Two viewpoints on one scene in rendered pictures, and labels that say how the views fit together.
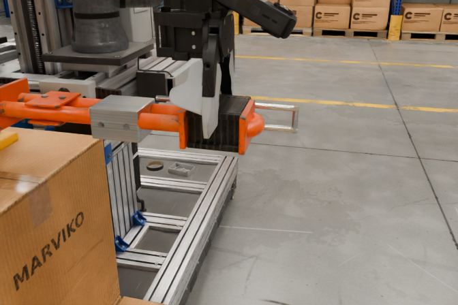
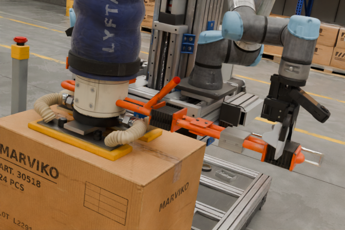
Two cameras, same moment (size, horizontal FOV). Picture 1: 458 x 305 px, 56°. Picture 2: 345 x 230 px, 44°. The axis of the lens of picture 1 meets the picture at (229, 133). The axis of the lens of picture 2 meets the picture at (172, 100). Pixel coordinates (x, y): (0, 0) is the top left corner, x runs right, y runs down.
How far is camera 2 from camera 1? 0.62 m
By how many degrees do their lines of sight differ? 13
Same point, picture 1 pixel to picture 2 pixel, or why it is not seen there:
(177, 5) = (275, 97)
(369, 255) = not seen: outside the picture
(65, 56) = (185, 87)
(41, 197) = (178, 168)
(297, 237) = not seen: outside the picture
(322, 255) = not seen: outside the picture
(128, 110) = (239, 137)
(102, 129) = (224, 143)
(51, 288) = (168, 218)
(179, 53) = (271, 118)
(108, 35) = (213, 79)
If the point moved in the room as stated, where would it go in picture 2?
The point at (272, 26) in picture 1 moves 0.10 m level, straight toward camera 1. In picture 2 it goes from (318, 116) to (315, 128)
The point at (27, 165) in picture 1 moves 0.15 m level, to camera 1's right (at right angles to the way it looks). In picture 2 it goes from (171, 150) to (216, 161)
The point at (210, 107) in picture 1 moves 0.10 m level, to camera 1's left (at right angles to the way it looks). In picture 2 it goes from (281, 146) to (242, 136)
